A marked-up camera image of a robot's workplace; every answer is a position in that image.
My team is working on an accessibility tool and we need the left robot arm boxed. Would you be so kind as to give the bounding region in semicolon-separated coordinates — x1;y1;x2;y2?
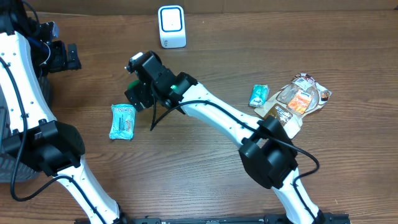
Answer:
1;1;129;223

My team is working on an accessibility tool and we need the dark grey plastic basket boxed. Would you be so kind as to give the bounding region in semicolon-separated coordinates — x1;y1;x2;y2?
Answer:
0;76;53;184

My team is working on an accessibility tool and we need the teal tissue pack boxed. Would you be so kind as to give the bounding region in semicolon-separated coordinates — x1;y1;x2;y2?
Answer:
249;85;269;108

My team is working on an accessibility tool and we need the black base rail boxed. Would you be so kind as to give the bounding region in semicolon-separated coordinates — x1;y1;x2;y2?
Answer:
74;213;352;224

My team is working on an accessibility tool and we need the green lid jar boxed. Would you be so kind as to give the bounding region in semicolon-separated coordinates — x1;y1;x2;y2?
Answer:
127;80;141;90

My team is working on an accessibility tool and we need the large teal wipes pack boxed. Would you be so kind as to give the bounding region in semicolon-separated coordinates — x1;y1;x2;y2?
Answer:
109;104;136;141

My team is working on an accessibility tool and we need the orange tissue pack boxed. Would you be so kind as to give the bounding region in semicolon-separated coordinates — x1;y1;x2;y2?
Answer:
287;90;313;114

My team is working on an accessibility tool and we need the white barcode scanner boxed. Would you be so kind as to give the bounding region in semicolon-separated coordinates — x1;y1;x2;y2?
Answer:
158;5;187;49

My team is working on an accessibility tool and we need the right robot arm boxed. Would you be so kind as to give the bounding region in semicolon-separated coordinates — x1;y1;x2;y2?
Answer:
125;51;325;223

